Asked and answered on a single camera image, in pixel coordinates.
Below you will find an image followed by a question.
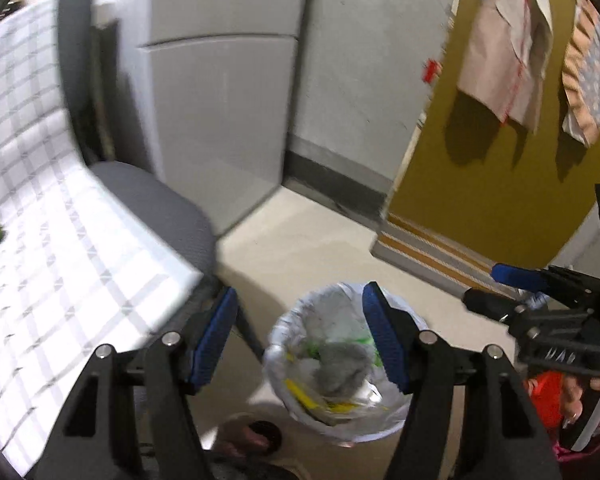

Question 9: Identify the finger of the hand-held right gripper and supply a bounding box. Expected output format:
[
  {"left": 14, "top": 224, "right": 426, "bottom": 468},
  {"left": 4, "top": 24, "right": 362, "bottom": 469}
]
[
  {"left": 461, "top": 287, "right": 591, "bottom": 331},
  {"left": 491, "top": 262, "right": 600, "bottom": 306}
]

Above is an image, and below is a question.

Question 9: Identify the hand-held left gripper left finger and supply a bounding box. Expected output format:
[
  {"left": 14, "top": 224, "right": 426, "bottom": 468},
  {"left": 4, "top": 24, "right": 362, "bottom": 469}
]
[{"left": 30, "top": 286, "right": 239, "bottom": 480}]

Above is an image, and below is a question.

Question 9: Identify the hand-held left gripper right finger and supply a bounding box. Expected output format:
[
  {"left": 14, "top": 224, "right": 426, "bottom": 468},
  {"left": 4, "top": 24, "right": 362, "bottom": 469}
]
[{"left": 361, "top": 281, "right": 563, "bottom": 480}]

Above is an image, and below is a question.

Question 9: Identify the grey fuzzy cloth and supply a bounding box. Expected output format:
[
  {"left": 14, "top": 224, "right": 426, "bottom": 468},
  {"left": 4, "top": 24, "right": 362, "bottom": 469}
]
[{"left": 317, "top": 342, "right": 376, "bottom": 396}]

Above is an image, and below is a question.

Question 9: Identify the green plastic packet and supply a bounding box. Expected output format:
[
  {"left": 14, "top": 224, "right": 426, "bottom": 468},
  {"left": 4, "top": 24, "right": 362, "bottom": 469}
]
[{"left": 299, "top": 335, "right": 382, "bottom": 367}]

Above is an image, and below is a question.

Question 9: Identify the white-lined trash bin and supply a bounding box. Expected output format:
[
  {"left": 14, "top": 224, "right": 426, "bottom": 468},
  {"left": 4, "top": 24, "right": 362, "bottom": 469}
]
[{"left": 262, "top": 282, "right": 431, "bottom": 445}]

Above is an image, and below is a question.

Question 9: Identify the clear yellow wrapper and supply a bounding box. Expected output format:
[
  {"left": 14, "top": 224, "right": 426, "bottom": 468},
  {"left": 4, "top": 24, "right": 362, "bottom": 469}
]
[{"left": 285, "top": 377, "right": 361, "bottom": 416}]

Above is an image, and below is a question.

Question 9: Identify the person's right hand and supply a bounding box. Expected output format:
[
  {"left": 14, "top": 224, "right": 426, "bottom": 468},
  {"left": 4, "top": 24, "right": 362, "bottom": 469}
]
[{"left": 560, "top": 376, "right": 600, "bottom": 422}]

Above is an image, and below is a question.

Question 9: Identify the person's red clothing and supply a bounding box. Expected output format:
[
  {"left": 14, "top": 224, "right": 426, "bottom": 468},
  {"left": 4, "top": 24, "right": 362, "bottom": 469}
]
[{"left": 524, "top": 371, "right": 600, "bottom": 463}]

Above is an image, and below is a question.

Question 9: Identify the yellow door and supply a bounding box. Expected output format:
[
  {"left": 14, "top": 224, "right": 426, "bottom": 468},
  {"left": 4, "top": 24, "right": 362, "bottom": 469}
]
[{"left": 370, "top": 0, "right": 600, "bottom": 296}]

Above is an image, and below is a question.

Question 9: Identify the grey office chair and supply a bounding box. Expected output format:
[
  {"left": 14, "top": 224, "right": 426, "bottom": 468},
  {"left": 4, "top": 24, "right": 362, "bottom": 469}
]
[{"left": 55, "top": 0, "right": 266, "bottom": 480}]

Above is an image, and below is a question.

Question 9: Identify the white black-checked cloth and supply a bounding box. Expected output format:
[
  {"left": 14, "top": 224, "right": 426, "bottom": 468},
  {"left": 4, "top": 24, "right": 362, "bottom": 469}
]
[{"left": 0, "top": 0, "right": 203, "bottom": 478}]

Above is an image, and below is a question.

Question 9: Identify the hanging orange patterned bag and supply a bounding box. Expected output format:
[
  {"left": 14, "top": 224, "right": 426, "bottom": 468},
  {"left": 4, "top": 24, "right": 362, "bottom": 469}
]
[{"left": 560, "top": 0, "right": 600, "bottom": 148}]

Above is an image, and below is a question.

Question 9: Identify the hanging pink garment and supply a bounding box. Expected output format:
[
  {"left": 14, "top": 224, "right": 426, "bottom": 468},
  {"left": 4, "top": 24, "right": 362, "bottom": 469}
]
[{"left": 455, "top": 0, "right": 553, "bottom": 133}]

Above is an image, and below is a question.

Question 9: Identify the grey refrigerator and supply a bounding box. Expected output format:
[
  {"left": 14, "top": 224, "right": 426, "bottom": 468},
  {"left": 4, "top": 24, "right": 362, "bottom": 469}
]
[{"left": 92, "top": 0, "right": 313, "bottom": 238}]

